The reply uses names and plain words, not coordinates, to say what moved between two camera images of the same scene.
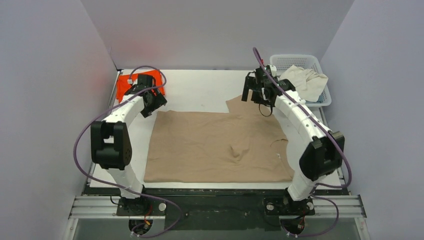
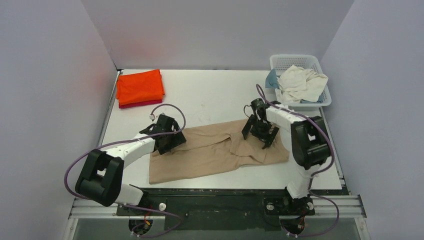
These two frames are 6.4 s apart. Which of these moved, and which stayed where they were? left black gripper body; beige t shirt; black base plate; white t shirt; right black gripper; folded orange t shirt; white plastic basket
Moved: left black gripper body; beige t shirt; right black gripper
Stayed: white t shirt; folded orange t shirt; black base plate; white plastic basket
